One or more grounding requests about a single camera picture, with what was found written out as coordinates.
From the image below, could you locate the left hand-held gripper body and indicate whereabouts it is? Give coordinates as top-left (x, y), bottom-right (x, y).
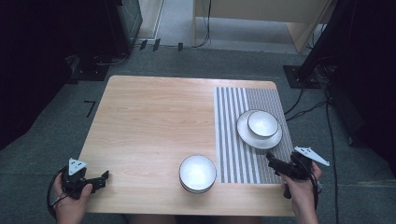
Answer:
top-left (60, 158), bottom-right (98, 200)

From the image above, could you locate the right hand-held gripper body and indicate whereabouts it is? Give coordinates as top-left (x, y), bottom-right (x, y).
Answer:
top-left (282, 146), bottom-right (331, 200)

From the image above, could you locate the white plate with dark rim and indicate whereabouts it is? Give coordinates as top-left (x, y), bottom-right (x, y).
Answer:
top-left (235, 109), bottom-right (284, 150)

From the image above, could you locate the white bowl with dark rim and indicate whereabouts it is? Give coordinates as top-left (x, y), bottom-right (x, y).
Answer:
top-left (180, 181), bottom-right (216, 195)
top-left (178, 154), bottom-right (218, 191)
top-left (247, 109), bottom-right (280, 139)

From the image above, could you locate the person's left hand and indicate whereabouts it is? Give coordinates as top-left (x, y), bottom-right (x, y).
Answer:
top-left (51, 174), bottom-right (94, 224)

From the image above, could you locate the person's right hand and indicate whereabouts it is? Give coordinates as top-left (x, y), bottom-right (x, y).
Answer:
top-left (280, 161), bottom-right (323, 224)

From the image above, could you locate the grey striped placemat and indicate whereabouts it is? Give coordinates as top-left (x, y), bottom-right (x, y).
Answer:
top-left (213, 86), bottom-right (295, 185)

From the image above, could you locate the black tape corner mark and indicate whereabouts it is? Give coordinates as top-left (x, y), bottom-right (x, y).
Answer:
top-left (83, 99), bottom-right (97, 119)

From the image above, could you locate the light wooden furniture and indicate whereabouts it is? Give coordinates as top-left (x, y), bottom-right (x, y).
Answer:
top-left (191, 0), bottom-right (334, 54)

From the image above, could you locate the dark cabinet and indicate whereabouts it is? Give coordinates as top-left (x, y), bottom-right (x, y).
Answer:
top-left (104, 0), bottom-right (144, 58)

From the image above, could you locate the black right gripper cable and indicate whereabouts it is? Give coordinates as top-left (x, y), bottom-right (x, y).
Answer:
top-left (298, 155), bottom-right (324, 211)

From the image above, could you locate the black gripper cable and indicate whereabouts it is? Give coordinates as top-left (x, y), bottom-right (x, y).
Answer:
top-left (298, 155), bottom-right (324, 211)
top-left (46, 167), bottom-right (69, 220)

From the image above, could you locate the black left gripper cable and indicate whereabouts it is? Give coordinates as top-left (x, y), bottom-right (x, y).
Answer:
top-left (46, 167), bottom-right (69, 220)

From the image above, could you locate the long black floor cable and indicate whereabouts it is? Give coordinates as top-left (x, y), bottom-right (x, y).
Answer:
top-left (324, 90), bottom-right (341, 224)

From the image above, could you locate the black stand base plate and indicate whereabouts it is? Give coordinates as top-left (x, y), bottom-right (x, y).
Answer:
top-left (282, 64), bottom-right (322, 90)
top-left (70, 54), bottom-right (110, 82)

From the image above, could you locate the grey floor cable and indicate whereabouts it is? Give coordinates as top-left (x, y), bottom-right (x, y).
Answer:
top-left (95, 51), bottom-right (131, 67)

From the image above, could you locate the black hanging cable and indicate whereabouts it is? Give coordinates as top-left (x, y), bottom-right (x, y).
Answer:
top-left (191, 0), bottom-right (213, 49)

